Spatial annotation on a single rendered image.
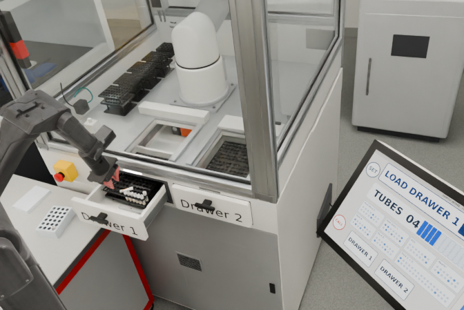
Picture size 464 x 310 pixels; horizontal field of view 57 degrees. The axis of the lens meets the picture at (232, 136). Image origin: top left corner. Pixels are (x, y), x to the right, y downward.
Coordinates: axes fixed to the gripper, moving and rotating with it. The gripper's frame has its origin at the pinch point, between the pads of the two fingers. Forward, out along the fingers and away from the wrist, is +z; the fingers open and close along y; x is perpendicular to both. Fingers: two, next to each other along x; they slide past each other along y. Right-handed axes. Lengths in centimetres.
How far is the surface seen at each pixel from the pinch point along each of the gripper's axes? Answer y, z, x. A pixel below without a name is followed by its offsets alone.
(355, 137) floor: 140, 136, -51
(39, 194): -5.4, 15.1, 44.1
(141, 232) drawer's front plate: -11.8, 6.7, -15.5
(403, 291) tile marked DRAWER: -12, -5, -96
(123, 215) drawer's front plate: -10.1, 0.2, -10.4
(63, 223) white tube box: -14.6, 12.8, 21.8
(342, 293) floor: 20, 106, -70
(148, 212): -4.8, 6.5, -14.1
